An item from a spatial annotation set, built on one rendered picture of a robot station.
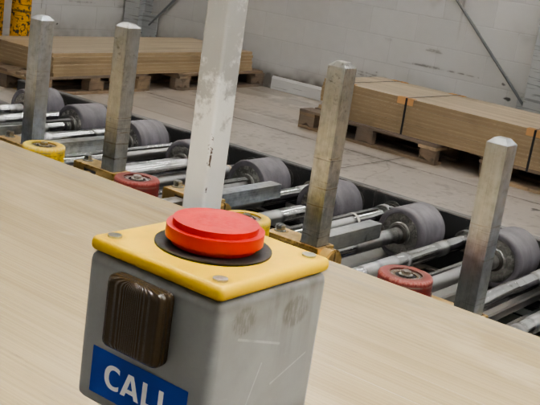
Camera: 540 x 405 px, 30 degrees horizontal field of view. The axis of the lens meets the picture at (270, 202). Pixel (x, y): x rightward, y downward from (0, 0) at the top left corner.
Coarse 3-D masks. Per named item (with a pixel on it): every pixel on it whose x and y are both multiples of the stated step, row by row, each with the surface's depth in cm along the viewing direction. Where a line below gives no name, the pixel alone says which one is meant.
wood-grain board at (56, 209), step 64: (0, 192) 158; (64, 192) 163; (128, 192) 169; (0, 256) 130; (64, 256) 133; (0, 320) 110; (64, 320) 113; (320, 320) 124; (384, 320) 127; (448, 320) 131; (0, 384) 96; (64, 384) 98; (320, 384) 106; (384, 384) 108; (448, 384) 111; (512, 384) 113
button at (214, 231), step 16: (192, 208) 42; (208, 208) 42; (176, 224) 40; (192, 224) 39; (208, 224) 40; (224, 224) 40; (240, 224) 40; (256, 224) 41; (176, 240) 39; (192, 240) 39; (208, 240) 39; (224, 240) 39; (240, 240) 39; (256, 240) 40; (208, 256) 39; (224, 256) 39; (240, 256) 40
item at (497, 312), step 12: (288, 204) 239; (372, 252) 211; (384, 252) 212; (348, 264) 200; (360, 264) 203; (444, 288) 194; (456, 288) 195; (516, 300) 194; (528, 300) 197; (492, 312) 185; (504, 312) 188
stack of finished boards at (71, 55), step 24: (0, 48) 761; (24, 48) 746; (72, 48) 768; (96, 48) 788; (144, 48) 830; (168, 48) 853; (192, 48) 878; (72, 72) 748; (96, 72) 767; (144, 72) 810; (168, 72) 833
